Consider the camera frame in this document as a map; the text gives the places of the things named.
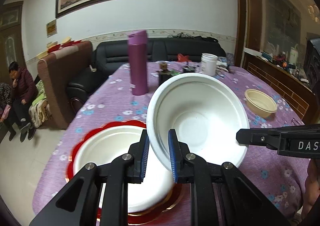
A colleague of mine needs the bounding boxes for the purple thermos bottle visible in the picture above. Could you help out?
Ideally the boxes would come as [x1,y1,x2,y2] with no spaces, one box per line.
[127,30,149,96]

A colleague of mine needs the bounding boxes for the brown armchair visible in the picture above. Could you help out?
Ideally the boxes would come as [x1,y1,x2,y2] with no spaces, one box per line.
[37,40,94,131]

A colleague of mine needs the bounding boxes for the wooden cabinet door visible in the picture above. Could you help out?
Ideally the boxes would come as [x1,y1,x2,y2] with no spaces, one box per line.
[0,1,25,86]

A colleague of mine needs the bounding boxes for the person's right forearm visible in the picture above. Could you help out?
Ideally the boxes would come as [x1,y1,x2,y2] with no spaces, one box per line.
[301,159,320,220]

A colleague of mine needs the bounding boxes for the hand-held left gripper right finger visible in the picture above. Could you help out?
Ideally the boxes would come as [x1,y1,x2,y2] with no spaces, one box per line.
[168,129,292,226]

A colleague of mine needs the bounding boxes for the small dark jar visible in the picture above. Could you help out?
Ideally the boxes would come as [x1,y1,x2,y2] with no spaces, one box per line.
[158,62,173,87]

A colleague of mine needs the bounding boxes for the purple floral tablecloth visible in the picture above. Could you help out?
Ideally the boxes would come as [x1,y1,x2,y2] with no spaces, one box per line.
[32,62,314,226]

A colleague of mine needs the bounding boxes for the black leather sofa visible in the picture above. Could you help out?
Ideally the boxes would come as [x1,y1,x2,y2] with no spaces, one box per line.
[66,37,227,106]

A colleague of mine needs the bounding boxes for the white cloth gloves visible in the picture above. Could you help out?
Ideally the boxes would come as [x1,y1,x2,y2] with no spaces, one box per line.
[217,62,232,74]

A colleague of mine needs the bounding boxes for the white paper bowl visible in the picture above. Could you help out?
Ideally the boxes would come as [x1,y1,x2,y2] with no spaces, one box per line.
[72,125,175,214]
[146,73,250,169]

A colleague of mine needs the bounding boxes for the patterned blanket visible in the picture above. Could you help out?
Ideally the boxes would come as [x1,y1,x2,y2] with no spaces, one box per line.
[28,80,52,129]

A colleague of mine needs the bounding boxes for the yellow wall plaque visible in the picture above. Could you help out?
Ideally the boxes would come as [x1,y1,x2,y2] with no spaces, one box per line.
[46,19,58,38]

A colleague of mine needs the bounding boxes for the assorted clutter pile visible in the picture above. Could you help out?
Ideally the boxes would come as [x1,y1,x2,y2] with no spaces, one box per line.
[259,43,312,84]

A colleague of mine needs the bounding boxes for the wooden brick-pattern counter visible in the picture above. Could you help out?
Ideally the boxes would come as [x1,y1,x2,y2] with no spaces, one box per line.
[243,48,319,124]

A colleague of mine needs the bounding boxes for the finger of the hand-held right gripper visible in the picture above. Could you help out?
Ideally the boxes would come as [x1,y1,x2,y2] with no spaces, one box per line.
[236,127,283,152]

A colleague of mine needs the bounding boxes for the red and yellow dishes pile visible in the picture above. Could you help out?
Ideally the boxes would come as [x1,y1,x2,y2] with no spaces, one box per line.
[37,37,83,61]

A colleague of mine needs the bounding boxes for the white plastic jar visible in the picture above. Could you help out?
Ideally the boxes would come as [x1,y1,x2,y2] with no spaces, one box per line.
[200,52,218,77]

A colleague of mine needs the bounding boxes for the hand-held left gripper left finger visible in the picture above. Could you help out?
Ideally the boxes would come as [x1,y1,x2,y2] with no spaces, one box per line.
[29,129,150,226]

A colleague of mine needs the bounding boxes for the beige ribbed plastic bowl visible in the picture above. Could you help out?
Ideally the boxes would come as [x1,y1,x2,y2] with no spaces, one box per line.
[244,88,278,119]

